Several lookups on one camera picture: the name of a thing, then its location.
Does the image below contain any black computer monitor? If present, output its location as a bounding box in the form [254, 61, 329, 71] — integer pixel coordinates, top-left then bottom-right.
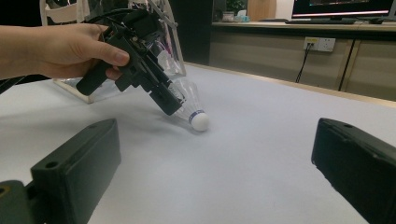
[291, 0, 396, 19]

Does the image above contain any wooden door panel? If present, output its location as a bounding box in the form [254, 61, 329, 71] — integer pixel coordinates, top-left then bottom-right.
[247, 0, 277, 21]

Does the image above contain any black power cable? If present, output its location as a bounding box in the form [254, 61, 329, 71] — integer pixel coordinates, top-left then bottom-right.
[294, 43, 313, 84]

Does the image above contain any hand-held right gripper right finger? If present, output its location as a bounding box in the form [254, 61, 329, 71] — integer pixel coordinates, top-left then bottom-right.
[311, 117, 396, 224]

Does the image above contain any white wall socket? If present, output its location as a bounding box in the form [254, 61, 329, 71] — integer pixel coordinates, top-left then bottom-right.
[303, 36, 336, 52]

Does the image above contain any green potted plant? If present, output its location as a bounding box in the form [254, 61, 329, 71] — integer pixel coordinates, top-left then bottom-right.
[225, 0, 247, 13]

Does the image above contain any long wooden counter desk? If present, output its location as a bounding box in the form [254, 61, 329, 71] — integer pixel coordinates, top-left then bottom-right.
[208, 21, 396, 102]

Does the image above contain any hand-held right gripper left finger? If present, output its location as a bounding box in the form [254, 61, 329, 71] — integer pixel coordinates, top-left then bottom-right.
[31, 118, 122, 224]

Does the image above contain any black keyboard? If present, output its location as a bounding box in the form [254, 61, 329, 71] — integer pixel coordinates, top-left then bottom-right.
[284, 18, 359, 25]

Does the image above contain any transparent bag with beige trim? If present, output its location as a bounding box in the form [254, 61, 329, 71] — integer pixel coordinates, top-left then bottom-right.
[39, 0, 187, 105]

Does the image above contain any teal tissue box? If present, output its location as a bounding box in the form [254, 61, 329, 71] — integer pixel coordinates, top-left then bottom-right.
[233, 8, 251, 22]

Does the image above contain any white shuttlecock with blue band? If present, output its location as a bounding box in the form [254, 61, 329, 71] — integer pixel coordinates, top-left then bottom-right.
[169, 76, 210, 133]

